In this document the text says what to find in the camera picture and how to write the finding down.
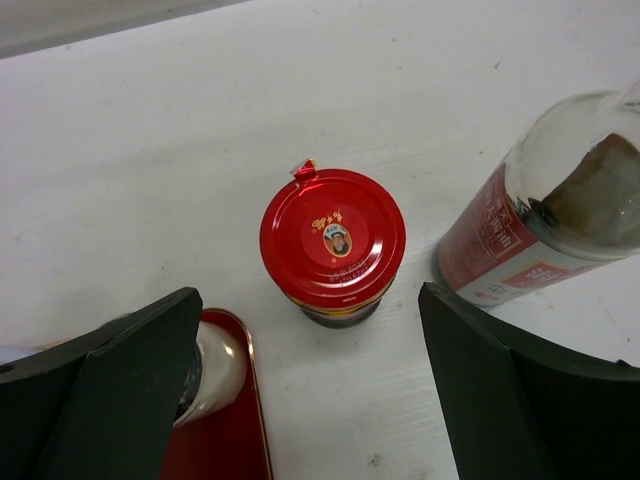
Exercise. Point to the red lacquer tray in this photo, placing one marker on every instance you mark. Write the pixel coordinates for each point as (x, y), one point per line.
(231, 443)

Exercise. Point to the black-cap white salt bottle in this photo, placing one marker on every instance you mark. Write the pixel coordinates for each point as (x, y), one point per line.
(215, 377)

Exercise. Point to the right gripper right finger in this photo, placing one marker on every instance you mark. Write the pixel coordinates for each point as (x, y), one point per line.
(518, 406)

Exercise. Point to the red-cap dark sauce bottle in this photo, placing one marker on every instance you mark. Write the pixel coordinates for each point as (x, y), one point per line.
(333, 240)

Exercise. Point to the tall vinegar bottle black cap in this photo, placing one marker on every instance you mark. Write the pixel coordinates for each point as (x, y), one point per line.
(563, 201)

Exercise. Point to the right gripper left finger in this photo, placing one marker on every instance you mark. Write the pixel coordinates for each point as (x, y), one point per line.
(102, 405)

